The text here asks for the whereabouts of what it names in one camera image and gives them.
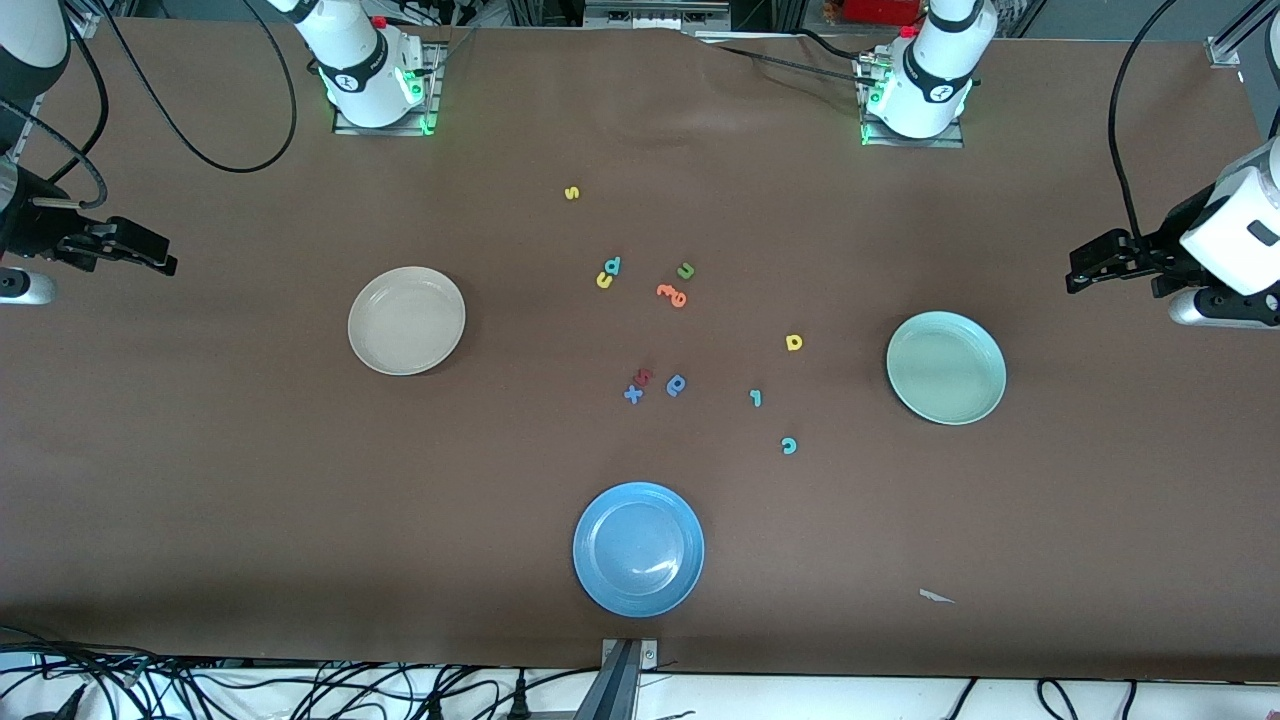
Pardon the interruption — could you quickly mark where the grey power strip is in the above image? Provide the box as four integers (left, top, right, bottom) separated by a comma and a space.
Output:
583, 0, 733, 33

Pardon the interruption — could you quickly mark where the red box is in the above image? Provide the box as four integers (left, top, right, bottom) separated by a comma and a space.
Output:
843, 0, 926, 26

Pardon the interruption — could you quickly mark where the blue plate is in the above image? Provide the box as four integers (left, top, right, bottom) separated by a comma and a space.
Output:
572, 481, 706, 619

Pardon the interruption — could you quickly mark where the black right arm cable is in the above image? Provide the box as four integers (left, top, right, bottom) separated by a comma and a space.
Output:
0, 0, 299, 211

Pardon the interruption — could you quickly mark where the light green plate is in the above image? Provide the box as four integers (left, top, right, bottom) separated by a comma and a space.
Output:
886, 310, 1007, 427

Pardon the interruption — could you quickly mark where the black cable tangle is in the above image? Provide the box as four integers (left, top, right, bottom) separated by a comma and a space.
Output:
0, 625, 601, 720

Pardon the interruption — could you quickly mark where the black cable on table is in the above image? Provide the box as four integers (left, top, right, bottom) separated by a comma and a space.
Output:
690, 28, 886, 86

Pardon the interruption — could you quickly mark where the aluminium frame corner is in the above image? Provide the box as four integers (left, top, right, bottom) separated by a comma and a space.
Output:
60, 0, 106, 41
1205, 0, 1280, 69

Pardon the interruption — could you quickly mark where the aluminium profile bar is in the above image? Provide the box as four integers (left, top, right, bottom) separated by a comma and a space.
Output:
575, 638, 661, 720

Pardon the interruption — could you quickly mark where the beige brown plate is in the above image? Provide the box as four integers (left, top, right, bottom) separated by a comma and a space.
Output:
347, 265, 467, 377

